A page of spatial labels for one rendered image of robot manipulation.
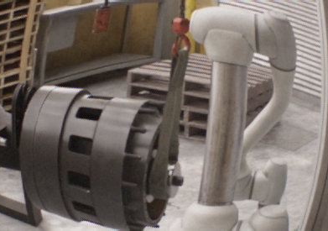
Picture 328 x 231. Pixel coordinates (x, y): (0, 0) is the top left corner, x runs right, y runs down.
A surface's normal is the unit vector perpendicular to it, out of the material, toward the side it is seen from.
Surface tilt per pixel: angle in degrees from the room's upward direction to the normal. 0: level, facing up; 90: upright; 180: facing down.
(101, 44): 90
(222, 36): 86
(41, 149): 69
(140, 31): 90
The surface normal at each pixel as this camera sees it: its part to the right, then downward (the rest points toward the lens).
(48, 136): -0.18, -0.32
